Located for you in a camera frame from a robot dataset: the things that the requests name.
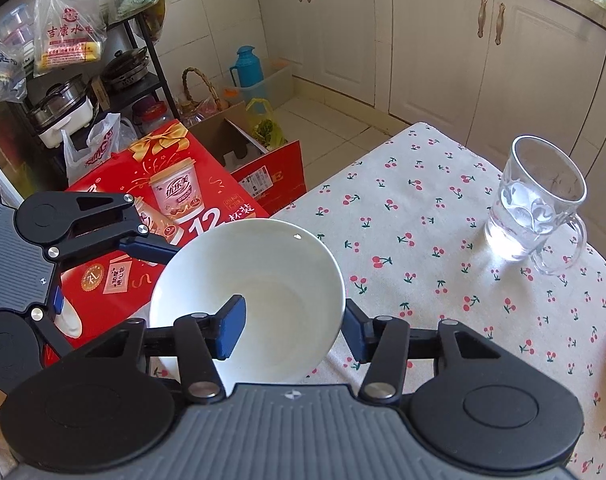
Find clear bag red print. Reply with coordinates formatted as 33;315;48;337
33;0;108;78

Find white kitchen cabinets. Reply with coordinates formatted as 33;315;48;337
255;0;606;196

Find wicker basket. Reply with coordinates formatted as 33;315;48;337
181;67;224;116

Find red gift box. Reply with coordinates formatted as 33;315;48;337
58;119;272;361

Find white bowl pink flower print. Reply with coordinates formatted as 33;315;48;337
149;217;346;392

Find red carton with barcode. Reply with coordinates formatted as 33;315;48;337
230;140;308;213

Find white electric cooking pot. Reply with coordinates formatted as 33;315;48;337
29;74;96;150

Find stacked clear plastic containers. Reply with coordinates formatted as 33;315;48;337
0;2;36;61

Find black pot with lid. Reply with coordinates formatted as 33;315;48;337
100;46;150;92

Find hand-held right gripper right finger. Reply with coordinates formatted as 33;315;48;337
344;298;504;403

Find clear glass mug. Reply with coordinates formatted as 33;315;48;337
484;135;588;277

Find yellow plastic bag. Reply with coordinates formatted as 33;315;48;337
245;98;288;150

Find jar with red lid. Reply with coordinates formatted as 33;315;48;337
132;99;168;133

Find red and white plastic bag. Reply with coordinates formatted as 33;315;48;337
62;112;122;187

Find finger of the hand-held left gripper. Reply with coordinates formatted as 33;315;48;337
48;192;184;267
27;280;86;361

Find clear plastic storage bin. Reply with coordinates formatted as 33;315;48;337
225;57;294;111

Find black metal shelf rack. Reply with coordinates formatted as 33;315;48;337
0;0;181;191

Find open cardboard box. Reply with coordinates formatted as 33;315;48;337
188;101;284;171

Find crumpled clear plastic bag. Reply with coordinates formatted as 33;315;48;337
0;30;28;106

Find cherry print tablecloth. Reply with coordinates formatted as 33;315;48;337
148;121;606;480

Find teal thermos flask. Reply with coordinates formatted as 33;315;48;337
229;46;270;106

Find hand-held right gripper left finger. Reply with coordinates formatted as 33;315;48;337
90;294;248;403

